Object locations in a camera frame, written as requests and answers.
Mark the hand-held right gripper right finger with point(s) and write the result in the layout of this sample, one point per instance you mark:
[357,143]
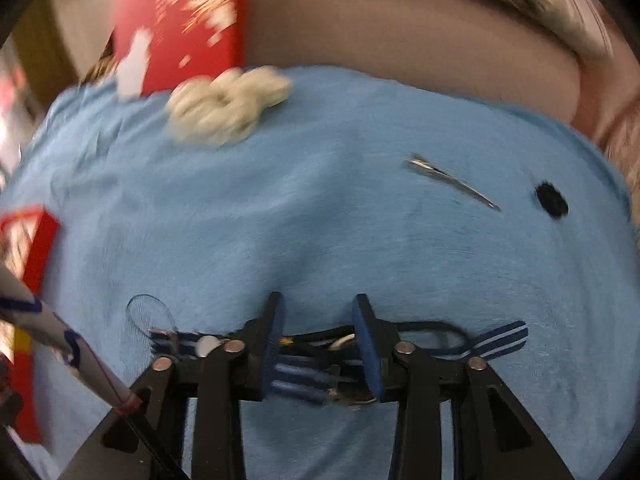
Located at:
[367,350]

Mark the white blue red tube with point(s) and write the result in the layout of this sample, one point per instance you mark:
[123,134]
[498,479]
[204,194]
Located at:
[55,332]

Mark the red gift box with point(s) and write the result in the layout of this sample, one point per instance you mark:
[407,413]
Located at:
[42,245]

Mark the striped floral sofa armrest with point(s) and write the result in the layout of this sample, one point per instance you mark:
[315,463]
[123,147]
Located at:
[622,160]

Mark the mauve quilted cushion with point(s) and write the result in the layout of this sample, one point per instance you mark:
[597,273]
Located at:
[400,40]

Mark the red floral box lid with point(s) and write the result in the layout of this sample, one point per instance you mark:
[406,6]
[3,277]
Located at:
[200,35]

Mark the metal hair clip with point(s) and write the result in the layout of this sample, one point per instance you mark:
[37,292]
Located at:
[450,180]

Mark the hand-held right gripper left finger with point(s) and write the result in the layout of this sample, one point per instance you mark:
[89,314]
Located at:
[275,340]

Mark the cream dotted scrunchie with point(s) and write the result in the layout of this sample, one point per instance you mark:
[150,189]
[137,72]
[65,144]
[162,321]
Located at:
[225,107]

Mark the blue towel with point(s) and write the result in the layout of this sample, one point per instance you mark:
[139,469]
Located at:
[325,210]

